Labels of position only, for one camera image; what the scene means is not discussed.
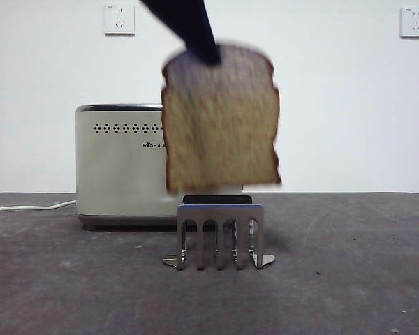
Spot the white power cable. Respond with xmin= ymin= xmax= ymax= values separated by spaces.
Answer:
xmin=0 ymin=199 xmax=78 ymax=214

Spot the silver metal toast rack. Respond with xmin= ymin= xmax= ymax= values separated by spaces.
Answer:
xmin=162 ymin=194 xmax=277 ymax=271

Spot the cream two-slot toaster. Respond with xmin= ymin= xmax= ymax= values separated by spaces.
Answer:
xmin=75 ymin=103 xmax=245 ymax=231

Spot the white wall socket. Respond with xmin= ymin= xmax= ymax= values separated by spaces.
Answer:
xmin=399 ymin=6 xmax=419 ymax=39
xmin=103 ymin=3 xmax=136 ymax=36

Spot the brown bread slice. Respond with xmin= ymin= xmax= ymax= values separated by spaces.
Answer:
xmin=160 ymin=40 xmax=283 ymax=193

